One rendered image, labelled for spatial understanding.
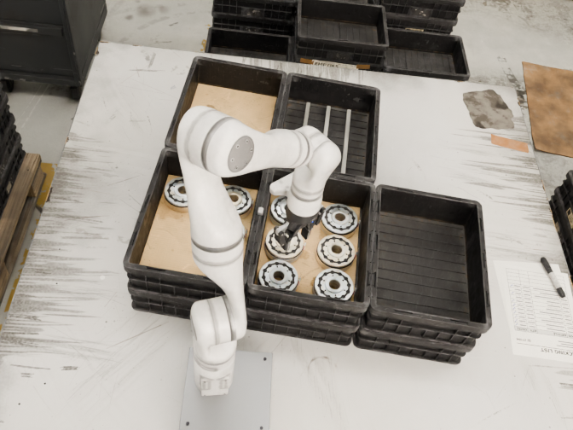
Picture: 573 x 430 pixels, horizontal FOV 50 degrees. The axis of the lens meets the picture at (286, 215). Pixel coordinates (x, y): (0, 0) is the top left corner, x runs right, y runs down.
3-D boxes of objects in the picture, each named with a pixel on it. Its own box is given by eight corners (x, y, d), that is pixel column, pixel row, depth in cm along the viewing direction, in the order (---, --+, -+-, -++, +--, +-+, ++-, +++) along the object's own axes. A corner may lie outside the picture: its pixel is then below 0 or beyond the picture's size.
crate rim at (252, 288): (367, 314, 147) (369, 309, 145) (245, 293, 147) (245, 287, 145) (373, 188, 171) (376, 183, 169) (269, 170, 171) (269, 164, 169)
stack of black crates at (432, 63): (439, 90, 318) (461, 35, 291) (446, 130, 300) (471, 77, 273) (363, 81, 315) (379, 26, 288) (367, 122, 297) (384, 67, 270)
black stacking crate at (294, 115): (366, 208, 179) (374, 183, 170) (266, 190, 179) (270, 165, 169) (372, 115, 203) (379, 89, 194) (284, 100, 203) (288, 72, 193)
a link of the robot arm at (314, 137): (315, 122, 125) (279, 116, 113) (345, 148, 121) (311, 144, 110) (297, 149, 127) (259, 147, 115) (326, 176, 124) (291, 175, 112)
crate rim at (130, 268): (245, 293, 147) (245, 287, 145) (121, 271, 146) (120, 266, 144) (269, 170, 171) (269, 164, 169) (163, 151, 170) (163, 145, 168)
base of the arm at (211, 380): (234, 393, 142) (238, 364, 128) (194, 396, 140) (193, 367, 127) (232, 356, 147) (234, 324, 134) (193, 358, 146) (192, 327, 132)
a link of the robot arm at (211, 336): (196, 337, 114) (197, 373, 127) (245, 326, 116) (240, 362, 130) (186, 294, 119) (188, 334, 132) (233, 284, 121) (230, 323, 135)
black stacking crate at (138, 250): (241, 310, 154) (245, 288, 145) (126, 291, 154) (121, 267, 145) (265, 191, 178) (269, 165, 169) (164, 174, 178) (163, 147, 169)
